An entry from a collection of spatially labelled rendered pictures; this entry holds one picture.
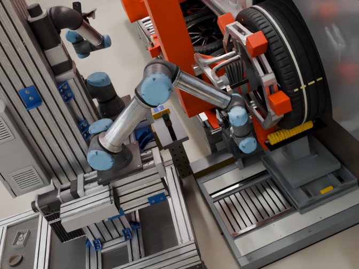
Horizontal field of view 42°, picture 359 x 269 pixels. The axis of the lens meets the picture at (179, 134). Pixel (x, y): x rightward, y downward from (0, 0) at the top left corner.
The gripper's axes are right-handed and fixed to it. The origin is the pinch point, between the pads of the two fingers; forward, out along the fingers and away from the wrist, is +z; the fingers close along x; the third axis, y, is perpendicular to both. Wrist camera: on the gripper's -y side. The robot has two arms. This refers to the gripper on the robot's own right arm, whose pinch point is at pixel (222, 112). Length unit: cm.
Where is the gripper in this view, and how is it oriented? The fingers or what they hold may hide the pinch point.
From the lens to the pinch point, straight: 231.7
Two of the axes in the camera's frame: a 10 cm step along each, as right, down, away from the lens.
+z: -2.7, -5.0, 8.2
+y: -2.9, -7.7, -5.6
